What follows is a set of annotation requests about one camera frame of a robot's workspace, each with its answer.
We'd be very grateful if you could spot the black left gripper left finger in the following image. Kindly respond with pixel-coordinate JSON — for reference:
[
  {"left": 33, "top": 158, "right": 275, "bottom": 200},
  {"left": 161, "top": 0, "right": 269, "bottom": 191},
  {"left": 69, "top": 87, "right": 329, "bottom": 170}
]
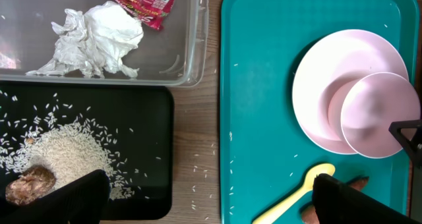
[{"left": 1, "top": 169, "right": 109, "bottom": 224}]

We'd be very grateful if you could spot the clear plastic waste bin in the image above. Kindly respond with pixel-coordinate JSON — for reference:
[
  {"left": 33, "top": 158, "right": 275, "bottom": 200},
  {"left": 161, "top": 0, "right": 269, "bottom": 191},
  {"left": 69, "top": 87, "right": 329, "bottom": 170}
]
[{"left": 1, "top": 0, "right": 209, "bottom": 87}]

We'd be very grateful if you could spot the brown carrot-like food scrap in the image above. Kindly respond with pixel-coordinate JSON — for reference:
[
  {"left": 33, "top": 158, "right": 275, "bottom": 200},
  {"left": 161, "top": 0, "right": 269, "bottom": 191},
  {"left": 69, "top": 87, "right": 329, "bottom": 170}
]
[{"left": 301, "top": 177, "right": 369, "bottom": 224}]

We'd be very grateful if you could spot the pink round plate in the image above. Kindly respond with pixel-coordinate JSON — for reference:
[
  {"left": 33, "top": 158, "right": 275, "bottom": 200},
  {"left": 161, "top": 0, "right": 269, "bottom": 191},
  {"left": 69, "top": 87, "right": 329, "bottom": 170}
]
[{"left": 292, "top": 29, "right": 409, "bottom": 155}]

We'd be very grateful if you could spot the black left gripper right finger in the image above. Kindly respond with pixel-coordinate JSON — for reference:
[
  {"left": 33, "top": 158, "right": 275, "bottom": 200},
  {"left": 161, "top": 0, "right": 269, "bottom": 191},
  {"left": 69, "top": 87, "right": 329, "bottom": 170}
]
[{"left": 312, "top": 174, "right": 419, "bottom": 224}]

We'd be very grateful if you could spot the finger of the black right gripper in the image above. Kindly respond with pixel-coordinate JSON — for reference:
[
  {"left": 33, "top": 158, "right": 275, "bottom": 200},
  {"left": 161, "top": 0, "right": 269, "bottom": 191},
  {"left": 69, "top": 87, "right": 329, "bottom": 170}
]
[{"left": 388, "top": 119, "right": 421, "bottom": 168}]

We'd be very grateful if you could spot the black plastic tray bin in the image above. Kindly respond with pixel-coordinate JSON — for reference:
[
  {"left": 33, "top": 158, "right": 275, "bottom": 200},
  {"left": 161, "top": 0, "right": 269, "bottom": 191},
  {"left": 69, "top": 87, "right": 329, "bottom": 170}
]
[{"left": 0, "top": 82, "right": 175, "bottom": 221}]

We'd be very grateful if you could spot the white tissue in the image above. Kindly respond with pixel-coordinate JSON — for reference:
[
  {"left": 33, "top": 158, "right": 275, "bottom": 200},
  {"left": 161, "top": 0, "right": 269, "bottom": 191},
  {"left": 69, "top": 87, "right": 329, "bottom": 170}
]
[{"left": 26, "top": 1, "right": 144, "bottom": 78}]

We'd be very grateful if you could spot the brown shiitake mushroom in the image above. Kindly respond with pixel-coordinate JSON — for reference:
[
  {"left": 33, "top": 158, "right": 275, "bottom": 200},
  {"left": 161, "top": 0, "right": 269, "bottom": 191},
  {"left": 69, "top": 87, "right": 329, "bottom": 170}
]
[{"left": 5, "top": 165, "right": 56, "bottom": 206}]

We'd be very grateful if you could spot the pink bowl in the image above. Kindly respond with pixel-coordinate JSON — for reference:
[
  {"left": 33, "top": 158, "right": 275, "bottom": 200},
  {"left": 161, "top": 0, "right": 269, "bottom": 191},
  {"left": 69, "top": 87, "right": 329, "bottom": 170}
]
[{"left": 328, "top": 72, "right": 421, "bottom": 159}]

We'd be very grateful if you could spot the yellow plastic spoon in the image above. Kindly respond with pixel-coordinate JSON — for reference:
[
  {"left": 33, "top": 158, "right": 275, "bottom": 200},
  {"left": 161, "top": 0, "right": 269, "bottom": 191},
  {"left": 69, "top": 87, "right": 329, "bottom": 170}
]
[{"left": 252, "top": 163, "right": 336, "bottom": 224}]

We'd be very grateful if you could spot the pile of white rice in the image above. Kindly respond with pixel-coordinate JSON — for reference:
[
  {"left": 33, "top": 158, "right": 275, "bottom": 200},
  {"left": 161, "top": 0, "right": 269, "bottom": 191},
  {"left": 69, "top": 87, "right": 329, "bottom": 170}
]
[{"left": 0, "top": 90, "right": 162, "bottom": 201}]

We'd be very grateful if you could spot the teal serving tray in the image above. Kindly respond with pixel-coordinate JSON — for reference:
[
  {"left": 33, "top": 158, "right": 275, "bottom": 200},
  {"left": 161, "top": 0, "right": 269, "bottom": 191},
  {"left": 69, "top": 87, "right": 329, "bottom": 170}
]
[{"left": 220, "top": 0, "right": 419, "bottom": 223}]

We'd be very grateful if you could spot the red snack wrapper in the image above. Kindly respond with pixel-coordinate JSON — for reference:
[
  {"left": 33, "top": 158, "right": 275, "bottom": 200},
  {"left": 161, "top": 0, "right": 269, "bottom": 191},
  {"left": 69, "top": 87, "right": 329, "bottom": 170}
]
[{"left": 115, "top": 0, "right": 175, "bottom": 30}]

